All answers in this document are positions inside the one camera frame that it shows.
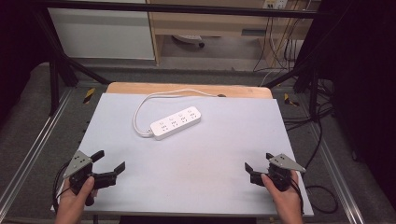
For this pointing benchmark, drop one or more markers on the aluminium floor rail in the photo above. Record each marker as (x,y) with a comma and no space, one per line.
(336,174)
(37,146)

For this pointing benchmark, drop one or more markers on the black curtain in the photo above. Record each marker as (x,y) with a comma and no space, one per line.
(364,77)
(18,46)

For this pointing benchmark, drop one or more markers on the grey power strip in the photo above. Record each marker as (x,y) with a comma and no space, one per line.
(187,38)

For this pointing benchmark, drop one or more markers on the white cabinet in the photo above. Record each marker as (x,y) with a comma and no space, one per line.
(102,34)

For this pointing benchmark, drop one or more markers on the white power strip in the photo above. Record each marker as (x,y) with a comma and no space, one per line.
(176,123)

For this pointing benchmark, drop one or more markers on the person's right hand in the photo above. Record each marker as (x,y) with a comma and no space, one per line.
(284,202)

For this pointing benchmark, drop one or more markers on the person's left hand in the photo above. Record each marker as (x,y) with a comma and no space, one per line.
(72,203)

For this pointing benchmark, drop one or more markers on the wooden table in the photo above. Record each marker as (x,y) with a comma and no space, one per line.
(174,88)

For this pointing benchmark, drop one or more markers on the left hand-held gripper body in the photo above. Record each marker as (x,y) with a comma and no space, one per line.
(77,164)

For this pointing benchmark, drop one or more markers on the black metal frame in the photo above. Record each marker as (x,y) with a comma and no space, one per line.
(174,9)

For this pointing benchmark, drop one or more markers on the light wooden desk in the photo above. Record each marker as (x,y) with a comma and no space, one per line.
(214,23)

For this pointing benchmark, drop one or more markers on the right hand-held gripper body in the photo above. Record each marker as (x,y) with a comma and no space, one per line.
(281,169)

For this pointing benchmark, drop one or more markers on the yellow black tape strip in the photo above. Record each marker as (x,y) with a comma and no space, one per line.
(289,100)
(88,95)

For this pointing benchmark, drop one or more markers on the white wall socket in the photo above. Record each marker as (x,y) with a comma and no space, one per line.
(275,3)

